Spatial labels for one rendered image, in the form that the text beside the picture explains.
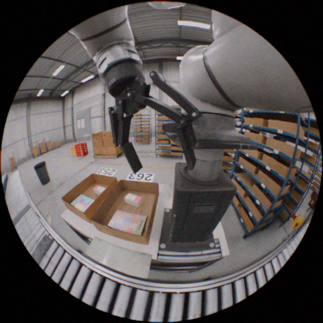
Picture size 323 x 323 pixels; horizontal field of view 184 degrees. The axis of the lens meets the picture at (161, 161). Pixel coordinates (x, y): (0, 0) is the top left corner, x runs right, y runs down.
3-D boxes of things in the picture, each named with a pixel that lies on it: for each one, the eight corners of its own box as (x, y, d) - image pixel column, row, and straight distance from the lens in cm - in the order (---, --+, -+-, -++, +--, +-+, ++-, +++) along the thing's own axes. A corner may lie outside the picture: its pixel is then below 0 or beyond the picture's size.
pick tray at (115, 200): (159, 194, 72) (159, 182, 66) (148, 245, 50) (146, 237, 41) (122, 190, 80) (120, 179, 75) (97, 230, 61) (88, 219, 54)
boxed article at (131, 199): (138, 207, 63) (137, 202, 60) (125, 202, 68) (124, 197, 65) (142, 202, 66) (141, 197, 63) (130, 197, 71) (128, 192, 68)
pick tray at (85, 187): (119, 187, 83) (117, 177, 78) (91, 224, 65) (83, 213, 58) (95, 182, 101) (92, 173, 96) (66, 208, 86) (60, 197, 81)
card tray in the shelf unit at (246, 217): (238, 211, 173) (241, 206, 167) (251, 207, 194) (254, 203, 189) (249, 231, 159) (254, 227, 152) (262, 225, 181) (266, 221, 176)
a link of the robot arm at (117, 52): (112, 37, 23) (119, 54, 18) (143, 50, 28) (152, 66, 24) (88, 69, 27) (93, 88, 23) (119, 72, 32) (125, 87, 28)
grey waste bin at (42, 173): (52, 176, 432) (45, 160, 419) (51, 182, 385) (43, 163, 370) (41, 181, 445) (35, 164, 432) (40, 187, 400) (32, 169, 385)
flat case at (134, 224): (117, 211, 64) (116, 209, 63) (147, 217, 58) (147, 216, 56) (107, 228, 59) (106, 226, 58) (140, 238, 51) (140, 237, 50)
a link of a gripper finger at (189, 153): (181, 125, 17) (185, 124, 17) (192, 161, 19) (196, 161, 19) (175, 128, 14) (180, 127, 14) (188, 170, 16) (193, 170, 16)
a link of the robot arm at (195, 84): (212, 119, 41) (208, 70, 48) (253, 121, 30) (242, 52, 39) (172, 116, 33) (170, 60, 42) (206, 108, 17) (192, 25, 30)
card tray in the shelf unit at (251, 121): (244, 124, 169) (244, 117, 170) (257, 128, 190) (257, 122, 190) (262, 126, 140) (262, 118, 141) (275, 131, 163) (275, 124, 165)
